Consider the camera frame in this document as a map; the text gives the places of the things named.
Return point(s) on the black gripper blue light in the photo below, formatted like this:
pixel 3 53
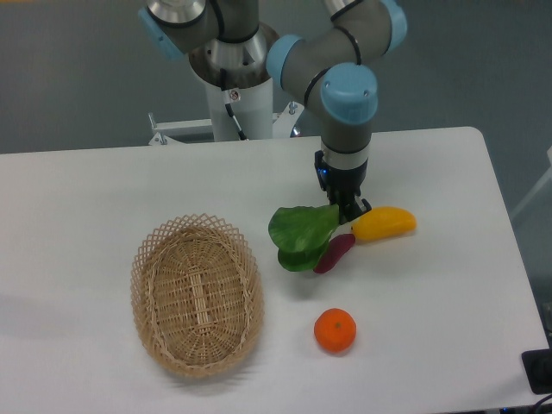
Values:
pixel 343 187

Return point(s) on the green bok choy vegetable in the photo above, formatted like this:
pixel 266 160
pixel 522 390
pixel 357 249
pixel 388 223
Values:
pixel 302 234

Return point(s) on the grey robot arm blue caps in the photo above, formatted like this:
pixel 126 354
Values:
pixel 239 59

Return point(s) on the purple sweet potato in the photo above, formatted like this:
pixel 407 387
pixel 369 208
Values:
pixel 337 247

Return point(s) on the yellow mango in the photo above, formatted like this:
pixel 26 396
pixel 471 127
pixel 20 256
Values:
pixel 382 223

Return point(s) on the orange tangerine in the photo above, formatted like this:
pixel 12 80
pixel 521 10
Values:
pixel 335 331

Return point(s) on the woven wicker basket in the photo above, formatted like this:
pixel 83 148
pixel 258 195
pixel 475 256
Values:
pixel 196 296

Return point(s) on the black device at table edge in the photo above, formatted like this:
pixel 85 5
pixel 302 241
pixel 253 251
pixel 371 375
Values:
pixel 537 367

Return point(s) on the white metal base frame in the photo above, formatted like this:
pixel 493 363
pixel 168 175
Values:
pixel 285 125

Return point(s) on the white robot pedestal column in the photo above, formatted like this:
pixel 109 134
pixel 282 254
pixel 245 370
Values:
pixel 248 108

